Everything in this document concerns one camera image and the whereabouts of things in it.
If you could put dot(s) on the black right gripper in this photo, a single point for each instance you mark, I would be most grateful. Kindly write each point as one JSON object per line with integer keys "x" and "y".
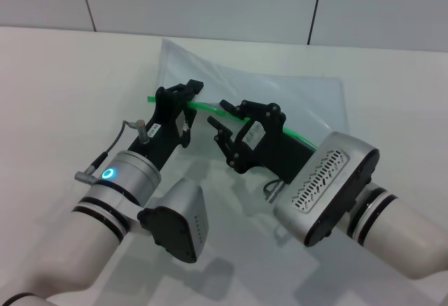
{"x": 280, "y": 152}

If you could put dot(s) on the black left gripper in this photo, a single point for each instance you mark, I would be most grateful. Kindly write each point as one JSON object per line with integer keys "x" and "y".
{"x": 162, "y": 131}

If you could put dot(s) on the clear green-zip document bag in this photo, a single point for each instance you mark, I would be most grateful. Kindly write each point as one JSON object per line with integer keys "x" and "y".
{"x": 280, "y": 96}

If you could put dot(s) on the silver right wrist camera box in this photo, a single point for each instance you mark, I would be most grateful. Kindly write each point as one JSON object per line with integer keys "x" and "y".
{"x": 325, "y": 180}

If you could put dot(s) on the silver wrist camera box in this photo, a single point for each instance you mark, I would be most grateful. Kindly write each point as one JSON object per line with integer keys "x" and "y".
{"x": 171, "y": 229}
{"x": 325, "y": 180}

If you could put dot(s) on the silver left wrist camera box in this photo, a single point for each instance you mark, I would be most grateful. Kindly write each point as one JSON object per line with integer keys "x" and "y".
{"x": 171, "y": 229}

